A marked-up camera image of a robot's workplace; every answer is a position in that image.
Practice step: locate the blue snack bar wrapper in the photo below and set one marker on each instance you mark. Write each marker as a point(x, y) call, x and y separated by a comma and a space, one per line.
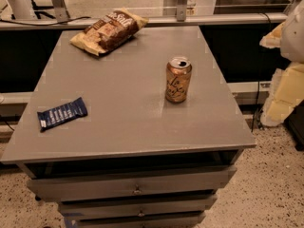
point(62, 114)

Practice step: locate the top drawer knob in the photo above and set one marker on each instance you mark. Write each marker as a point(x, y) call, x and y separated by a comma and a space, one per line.
point(137, 191)

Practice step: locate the white pipe leg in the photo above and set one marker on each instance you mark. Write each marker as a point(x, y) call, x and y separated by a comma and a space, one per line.
point(22, 9)

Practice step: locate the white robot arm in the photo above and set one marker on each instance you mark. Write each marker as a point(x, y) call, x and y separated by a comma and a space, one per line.
point(292, 37)

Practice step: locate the grey drawer cabinet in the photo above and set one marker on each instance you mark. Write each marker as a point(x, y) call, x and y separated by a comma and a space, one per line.
point(179, 154)

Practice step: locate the middle drawer knob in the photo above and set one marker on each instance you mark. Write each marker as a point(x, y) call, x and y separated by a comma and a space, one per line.
point(141, 214)

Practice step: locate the drawer knob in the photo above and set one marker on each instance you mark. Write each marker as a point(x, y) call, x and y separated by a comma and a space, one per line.
point(137, 191)
point(141, 214)

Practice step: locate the orange soda can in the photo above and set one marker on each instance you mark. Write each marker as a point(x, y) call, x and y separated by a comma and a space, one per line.
point(178, 77)

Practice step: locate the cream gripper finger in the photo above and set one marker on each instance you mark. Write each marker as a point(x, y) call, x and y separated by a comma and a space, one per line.
point(285, 94)
point(273, 38)

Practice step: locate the brown chip bag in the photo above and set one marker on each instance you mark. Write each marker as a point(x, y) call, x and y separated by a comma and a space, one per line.
point(109, 32)

